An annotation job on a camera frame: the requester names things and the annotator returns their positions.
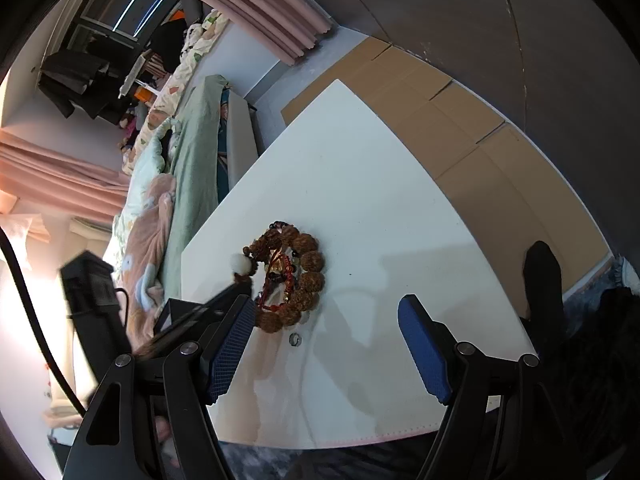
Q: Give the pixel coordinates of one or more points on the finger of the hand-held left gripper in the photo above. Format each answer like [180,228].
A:
[225,294]

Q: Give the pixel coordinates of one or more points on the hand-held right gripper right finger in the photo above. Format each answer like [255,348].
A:
[425,355]

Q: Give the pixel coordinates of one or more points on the hanging dark clothes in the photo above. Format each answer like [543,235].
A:
[75,75]

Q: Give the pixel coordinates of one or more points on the hanging pink towel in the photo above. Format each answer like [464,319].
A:
[25,230]

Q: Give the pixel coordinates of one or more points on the flat cardboard sheets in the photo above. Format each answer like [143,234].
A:
[500,185]

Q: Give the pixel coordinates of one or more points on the pink curtain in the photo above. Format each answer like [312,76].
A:
[260,10]
[60,175]

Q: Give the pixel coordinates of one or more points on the light green duvet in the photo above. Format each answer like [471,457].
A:
[142,170]

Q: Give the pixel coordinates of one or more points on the floral window seat mattress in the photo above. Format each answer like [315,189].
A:
[190,60]

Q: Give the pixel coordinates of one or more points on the black jewelry box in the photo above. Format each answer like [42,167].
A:
[172,310]

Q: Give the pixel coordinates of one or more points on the white low table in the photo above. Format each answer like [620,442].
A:
[375,185]

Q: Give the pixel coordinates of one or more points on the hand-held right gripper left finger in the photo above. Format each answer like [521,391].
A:
[230,350]

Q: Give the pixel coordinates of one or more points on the bed with green sheet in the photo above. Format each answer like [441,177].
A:
[195,160]

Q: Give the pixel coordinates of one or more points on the dark window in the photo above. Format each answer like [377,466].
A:
[130,5]

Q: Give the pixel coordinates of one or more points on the person's black sock foot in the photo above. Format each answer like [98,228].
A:
[542,285]

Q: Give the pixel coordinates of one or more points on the pink floral blanket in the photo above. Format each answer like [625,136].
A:
[150,240]

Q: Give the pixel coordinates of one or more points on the white drying rack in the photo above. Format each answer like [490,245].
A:
[131,72]

